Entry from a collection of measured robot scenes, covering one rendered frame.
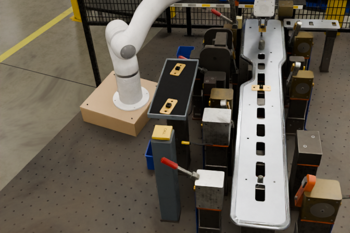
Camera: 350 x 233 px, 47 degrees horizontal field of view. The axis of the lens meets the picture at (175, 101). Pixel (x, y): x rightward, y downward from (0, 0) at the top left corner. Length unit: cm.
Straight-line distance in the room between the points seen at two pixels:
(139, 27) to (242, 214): 93
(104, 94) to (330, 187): 126
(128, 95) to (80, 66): 199
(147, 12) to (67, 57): 243
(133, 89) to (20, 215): 76
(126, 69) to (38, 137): 152
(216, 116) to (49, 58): 294
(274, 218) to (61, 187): 98
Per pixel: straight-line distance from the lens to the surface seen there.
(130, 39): 180
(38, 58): 427
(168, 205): 160
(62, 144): 209
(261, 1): 209
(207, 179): 134
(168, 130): 136
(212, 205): 139
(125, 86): 199
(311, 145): 153
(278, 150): 154
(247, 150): 152
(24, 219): 185
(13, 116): 359
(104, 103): 212
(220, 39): 179
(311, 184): 132
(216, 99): 161
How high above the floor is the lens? 208
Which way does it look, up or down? 38 degrees down
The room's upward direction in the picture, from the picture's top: 4 degrees counter-clockwise
